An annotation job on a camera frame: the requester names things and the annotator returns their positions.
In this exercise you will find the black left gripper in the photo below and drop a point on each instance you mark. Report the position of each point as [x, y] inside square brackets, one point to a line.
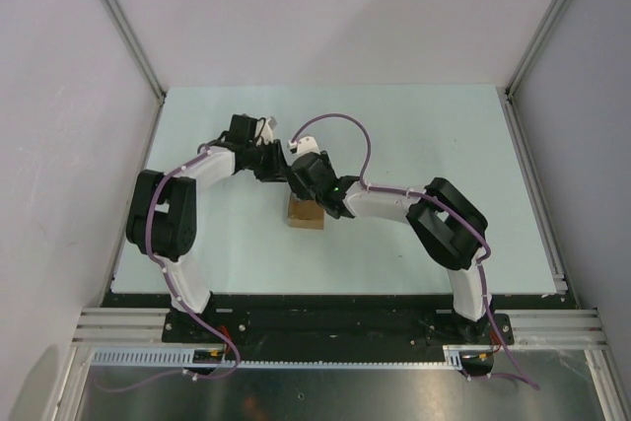
[275, 171]

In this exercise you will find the brown cardboard express box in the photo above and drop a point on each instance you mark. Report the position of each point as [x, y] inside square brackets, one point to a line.
[304, 214]

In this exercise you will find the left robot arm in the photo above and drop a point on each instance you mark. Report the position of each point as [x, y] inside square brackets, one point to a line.
[162, 219]

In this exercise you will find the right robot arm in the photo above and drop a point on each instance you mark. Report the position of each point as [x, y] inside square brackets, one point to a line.
[448, 226]

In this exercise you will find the aluminium crossbar profile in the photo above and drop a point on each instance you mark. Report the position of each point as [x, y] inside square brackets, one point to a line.
[532, 329]

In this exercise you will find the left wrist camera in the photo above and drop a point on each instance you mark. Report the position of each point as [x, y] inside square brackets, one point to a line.
[264, 133]

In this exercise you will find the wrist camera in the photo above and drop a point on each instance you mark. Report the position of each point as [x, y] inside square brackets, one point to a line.
[264, 133]
[303, 146]

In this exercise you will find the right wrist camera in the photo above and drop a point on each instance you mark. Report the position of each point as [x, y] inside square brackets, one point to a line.
[303, 146]

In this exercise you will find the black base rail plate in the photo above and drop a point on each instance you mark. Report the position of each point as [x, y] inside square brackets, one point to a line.
[331, 329]

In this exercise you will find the left aluminium frame post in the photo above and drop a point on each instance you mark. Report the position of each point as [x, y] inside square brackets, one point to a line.
[134, 47]

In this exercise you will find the aluminium frame post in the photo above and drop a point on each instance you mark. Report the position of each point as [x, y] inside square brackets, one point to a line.
[541, 37]
[134, 47]

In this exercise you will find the right aluminium frame post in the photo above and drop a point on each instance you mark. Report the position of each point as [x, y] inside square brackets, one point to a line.
[541, 37]

